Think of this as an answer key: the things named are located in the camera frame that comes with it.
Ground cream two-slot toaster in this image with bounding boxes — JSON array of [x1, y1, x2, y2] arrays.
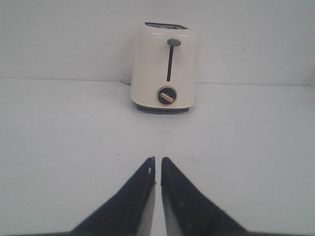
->
[[130, 22, 200, 112]]

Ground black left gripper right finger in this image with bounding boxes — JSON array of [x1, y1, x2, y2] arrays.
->
[[160, 157, 249, 234]]

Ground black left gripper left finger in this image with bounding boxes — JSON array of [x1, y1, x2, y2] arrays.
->
[[70, 156, 156, 234]]

